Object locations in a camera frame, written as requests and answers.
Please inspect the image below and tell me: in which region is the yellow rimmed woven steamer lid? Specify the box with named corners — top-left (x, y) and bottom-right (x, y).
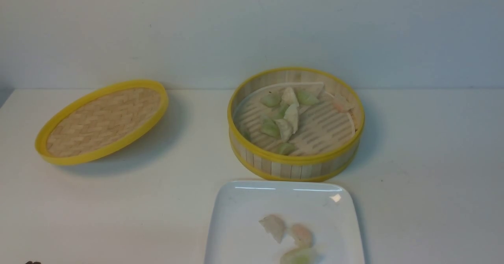
top-left (35, 80), bottom-right (169, 166)

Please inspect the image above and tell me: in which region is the green dumpling back right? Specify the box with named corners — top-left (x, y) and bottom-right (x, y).
top-left (296, 89), bottom-right (320, 106)

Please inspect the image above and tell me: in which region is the pink dumpling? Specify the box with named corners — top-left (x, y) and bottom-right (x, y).
top-left (289, 224), bottom-right (313, 248)

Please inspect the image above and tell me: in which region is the green dumpling centre left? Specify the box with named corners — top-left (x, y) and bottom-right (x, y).
top-left (260, 117), bottom-right (280, 139)

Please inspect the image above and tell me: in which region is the green dumpling front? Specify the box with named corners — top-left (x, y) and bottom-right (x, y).
top-left (276, 143), bottom-right (296, 156)

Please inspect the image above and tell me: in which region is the white dumpling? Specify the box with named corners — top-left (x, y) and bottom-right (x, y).
top-left (283, 104), bottom-right (299, 134)
top-left (281, 86), bottom-right (299, 106)
top-left (274, 119), bottom-right (293, 142)
top-left (259, 214), bottom-right (286, 243)

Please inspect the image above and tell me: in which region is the white square ceramic plate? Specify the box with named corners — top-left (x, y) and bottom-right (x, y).
top-left (204, 181), bottom-right (365, 264)

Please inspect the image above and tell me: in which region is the yellow rimmed bamboo steamer basket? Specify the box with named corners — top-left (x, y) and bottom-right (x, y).
top-left (227, 68), bottom-right (365, 182)

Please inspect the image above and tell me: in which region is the green steamed dumpling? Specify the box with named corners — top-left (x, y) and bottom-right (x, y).
top-left (280, 247), bottom-right (319, 264)

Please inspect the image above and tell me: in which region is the green dumpling back left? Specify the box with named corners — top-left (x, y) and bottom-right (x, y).
top-left (260, 92), bottom-right (282, 108)

